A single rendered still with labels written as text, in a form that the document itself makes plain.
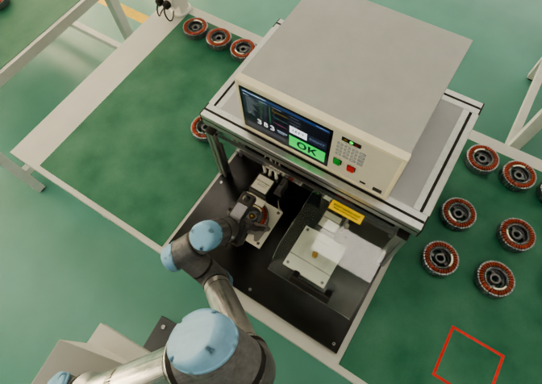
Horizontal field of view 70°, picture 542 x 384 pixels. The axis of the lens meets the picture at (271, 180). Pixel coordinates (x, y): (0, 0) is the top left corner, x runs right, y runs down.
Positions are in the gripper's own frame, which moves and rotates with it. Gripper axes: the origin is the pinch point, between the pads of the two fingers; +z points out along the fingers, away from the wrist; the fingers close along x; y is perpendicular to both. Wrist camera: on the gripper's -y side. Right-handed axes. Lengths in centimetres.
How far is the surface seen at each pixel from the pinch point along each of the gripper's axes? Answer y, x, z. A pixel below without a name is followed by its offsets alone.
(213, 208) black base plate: 4.7, -14.3, -0.2
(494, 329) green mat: -6, 81, 8
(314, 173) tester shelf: -24.7, 15.9, -23.0
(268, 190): -11.9, 3.0, -7.9
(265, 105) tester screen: -34.6, 0.1, -35.2
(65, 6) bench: -36, -138, 25
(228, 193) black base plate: -1.9, -13.1, 3.6
